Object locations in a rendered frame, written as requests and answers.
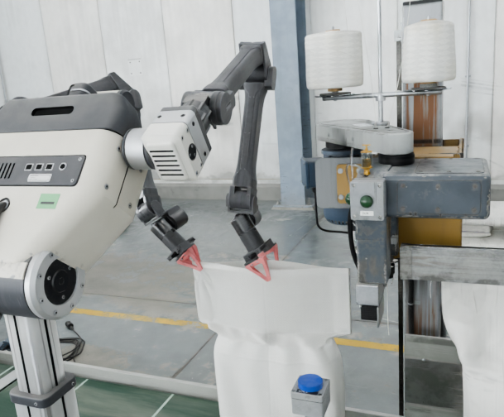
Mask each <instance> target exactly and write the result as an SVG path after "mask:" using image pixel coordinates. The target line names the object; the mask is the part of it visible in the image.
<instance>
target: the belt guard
mask: <svg viewBox="0 0 504 417"><path fill-rule="evenodd" d="M373 122H375V121H373V120H369V119H342V120H332V121H325V122H318V123H316V124H315V129H316V140H319V141H326V142H330V143H333V144H338V145H342V146H350V147H353V148H357V149H362V150H365V148H366V146H363V145H369V144H370V146H367V149H368V150H369V151H373V152H377V153H382V154H383V155H405V154H410V153H411V152H413V151H414V133H413V131H411V130H407V129H404V128H400V127H394V126H392V125H388V127H389V128H385V127H387V125H386V126H385V125H384V126H368V127H359V126H354V125H351V124H360V123H365V124H369V125H372V123H373ZM375 127H378V129H373V128H375Z"/></svg>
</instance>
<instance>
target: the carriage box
mask: <svg viewBox="0 0 504 417"><path fill-rule="evenodd" d="M463 151H464V138H462V137H460V138H459V139H443V146H414V151H413V152H414V153H415V154H454V157H453V158H463ZM398 225H399V252H398V254H397V256H393V259H397V260H400V246H401V244H402V243H410V244H426V245H445V246H462V226H463V220H462V219H454V218H398Z"/></svg>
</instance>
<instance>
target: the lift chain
mask: <svg viewBox="0 0 504 417"><path fill-rule="evenodd" d="M400 70H401V41H397V42H396V87H397V90H400V91H402V80H401V72H400ZM399 75H400V77H399ZM398 80H399V82H398ZM397 84H398V86H397ZM396 114H397V119H396V121H397V127H400V128H402V97H396ZM398 324H399V325H398V329H399V415H400V416H404V378H403V375H404V371H403V280H401V278H400V262H398Z"/></svg>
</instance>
